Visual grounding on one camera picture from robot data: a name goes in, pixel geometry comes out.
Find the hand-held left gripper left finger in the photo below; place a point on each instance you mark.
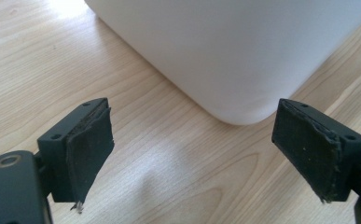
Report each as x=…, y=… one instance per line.
x=75, y=155

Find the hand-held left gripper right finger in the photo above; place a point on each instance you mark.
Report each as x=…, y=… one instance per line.
x=318, y=149

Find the white plastic container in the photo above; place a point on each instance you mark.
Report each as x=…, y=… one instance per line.
x=231, y=53

